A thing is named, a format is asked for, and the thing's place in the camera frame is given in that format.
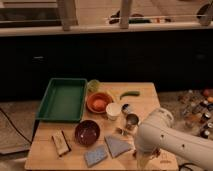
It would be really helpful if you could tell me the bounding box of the grey towel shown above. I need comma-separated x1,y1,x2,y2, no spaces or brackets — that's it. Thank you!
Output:
105,136,132,158

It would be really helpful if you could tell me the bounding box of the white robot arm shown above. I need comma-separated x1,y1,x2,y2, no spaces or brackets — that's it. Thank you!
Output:
134,107,213,171

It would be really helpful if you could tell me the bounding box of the green plastic tray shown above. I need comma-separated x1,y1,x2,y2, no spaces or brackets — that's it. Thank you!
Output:
36,78,87,123

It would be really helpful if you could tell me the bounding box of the green plastic cup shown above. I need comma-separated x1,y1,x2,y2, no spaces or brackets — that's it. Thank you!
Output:
87,79,100,92

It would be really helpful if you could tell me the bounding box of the orange plastic bowl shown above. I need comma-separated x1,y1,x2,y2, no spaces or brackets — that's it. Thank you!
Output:
86,92,113,114

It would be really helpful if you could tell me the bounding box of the orange fruit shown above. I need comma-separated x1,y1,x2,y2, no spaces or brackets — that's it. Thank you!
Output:
93,100,104,111

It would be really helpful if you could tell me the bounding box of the white cup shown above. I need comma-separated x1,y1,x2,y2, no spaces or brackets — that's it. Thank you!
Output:
106,103,121,120

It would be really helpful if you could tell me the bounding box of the green chili pepper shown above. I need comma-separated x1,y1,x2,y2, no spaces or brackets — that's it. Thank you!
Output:
120,91,140,100

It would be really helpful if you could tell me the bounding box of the small dark lidded jar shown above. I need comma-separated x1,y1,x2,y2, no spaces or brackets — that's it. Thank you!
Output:
121,104,132,116

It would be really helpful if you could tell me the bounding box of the metal measuring cup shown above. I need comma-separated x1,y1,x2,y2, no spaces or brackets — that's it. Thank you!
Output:
125,114,139,131

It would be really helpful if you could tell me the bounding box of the metal fork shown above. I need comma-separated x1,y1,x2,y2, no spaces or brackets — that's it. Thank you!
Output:
116,128,133,136

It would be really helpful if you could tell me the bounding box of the dark purple bowl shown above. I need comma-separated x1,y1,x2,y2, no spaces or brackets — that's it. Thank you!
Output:
75,120,100,147

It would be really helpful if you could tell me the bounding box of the blue sponge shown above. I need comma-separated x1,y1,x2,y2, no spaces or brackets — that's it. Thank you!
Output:
84,145,108,167

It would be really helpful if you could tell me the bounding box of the wooden block brush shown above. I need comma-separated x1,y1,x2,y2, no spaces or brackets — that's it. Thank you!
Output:
52,130,71,156

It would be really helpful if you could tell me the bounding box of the brown dried bunch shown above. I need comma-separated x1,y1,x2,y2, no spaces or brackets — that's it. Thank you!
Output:
133,148,161,158

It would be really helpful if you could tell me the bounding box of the spice bottle rack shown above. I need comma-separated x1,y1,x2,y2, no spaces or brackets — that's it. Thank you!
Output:
178,89,213,139

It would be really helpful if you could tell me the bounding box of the black floor cable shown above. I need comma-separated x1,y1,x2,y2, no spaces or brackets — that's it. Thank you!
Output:
0,108,33,145

